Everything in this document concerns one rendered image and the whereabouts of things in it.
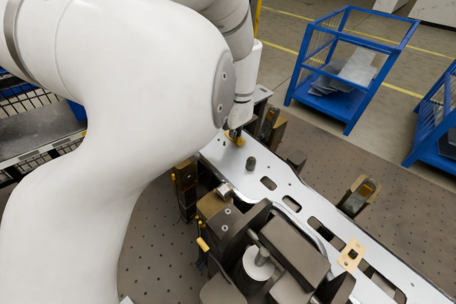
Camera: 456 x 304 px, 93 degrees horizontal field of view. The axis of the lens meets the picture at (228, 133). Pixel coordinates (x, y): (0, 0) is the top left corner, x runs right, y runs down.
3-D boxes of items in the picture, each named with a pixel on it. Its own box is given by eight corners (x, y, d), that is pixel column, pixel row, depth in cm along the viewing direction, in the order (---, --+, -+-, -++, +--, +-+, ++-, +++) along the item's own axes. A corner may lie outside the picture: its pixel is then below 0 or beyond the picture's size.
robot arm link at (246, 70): (219, 89, 62) (250, 97, 60) (221, 42, 53) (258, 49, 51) (229, 75, 68) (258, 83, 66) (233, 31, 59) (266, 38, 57)
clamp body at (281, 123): (275, 172, 107) (294, 117, 83) (258, 184, 101) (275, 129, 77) (264, 163, 110) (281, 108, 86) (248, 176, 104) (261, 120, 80)
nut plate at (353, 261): (351, 237, 56) (353, 235, 55) (366, 249, 54) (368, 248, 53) (335, 260, 51) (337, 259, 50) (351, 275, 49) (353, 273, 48)
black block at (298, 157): (292, 195, 98) (313, 152, 78) (278, 209, 93) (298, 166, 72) (282, 187, 100) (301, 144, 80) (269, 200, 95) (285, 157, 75)
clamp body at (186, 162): (201, 214, 88) (199, 159, 64) (180, 231, 83) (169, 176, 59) (191, 203, 92) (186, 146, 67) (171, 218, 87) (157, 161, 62)
